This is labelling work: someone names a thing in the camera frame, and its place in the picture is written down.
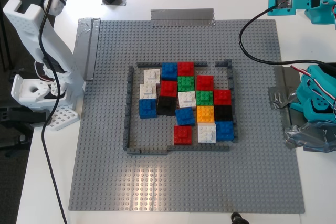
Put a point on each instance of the yellow lego cube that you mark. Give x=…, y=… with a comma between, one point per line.
x=205, y=114

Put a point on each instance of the grey duct tape strip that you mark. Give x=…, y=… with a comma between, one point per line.
x=89, y=51

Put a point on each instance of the red lego cube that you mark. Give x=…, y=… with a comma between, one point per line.
x=222, y=97
x=168, y=89
x=205, y=83
x=183, y=135
x=186, y=69

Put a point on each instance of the grey studded baseplate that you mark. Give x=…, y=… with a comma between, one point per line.
x=183, y=182

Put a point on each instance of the white lego cube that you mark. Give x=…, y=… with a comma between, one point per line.
x=148, y=91
x=187, y=100
x=206, y=132
x=152, y=75

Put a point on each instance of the green lego cube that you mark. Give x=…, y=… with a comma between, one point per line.
x=205, y=98
x=186, y=84

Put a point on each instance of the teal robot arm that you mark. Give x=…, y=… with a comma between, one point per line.
x=315, y=103

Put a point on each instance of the black clamp knob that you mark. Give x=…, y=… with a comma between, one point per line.
x=237, y=218

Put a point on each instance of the blue lego cube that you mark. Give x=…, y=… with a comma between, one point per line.
x=169, y=72
x=225, y=130
x=147, y=108
x=185, y=116

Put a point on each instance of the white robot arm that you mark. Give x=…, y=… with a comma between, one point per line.
x=26, y=24

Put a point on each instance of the black table clamp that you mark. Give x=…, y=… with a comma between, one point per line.
x=10, y=115

